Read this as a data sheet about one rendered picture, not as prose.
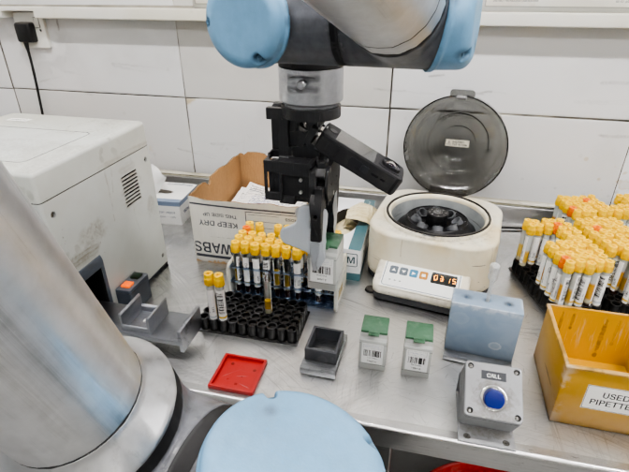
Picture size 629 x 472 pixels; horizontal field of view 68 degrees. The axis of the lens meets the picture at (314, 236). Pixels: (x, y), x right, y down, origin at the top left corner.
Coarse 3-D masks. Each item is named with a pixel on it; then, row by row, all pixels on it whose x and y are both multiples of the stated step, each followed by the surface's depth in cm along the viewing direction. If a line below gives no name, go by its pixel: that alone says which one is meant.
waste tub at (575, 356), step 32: (544, 320) 70; (576, 320) 69; (608, 320) 67; (544, 352) 68; (576, 352) 71; (608, 352) 70; (544, 384) 66; (576, 384) 59; (608, 384) 58; (576, 416) 61; (608, 416) 60
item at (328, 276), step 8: (328, 256) 62; (336, 256) 62; (328, 264) 62; (336, 264) 62; (312, 272) 63; (320, 272) 63; (328, 272) 63; (336, 272) 63; (312, 280) 64; (320, 280) 64; (328, 280) 63; (336, 280) 63; (320, 288) 64; (328, 288) 64; (336, 288) 64
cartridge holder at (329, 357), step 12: (312, 336) 72; (324, 336) 74; (336, 336) 74; (312, 348) 70; (324, 348) 73; (336, 348) 70; (312, 360) 70; (324, 360) 70; (336, 360) 69; (300, 372) 70; (312, 372) 69; (324, 372) 68; (336, 372) 69
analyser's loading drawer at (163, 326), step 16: (112, 304) 78; (128, 304) 73; (144, 304) 77; (160, 304) 73; (112, 320) 75; (128, 320) 74; (160, 320) 74; (176, 320) 75; (192, 320) 73; (144, 336) 71; (160, 336) 71; (176, 336) 71; (192, 336) 73
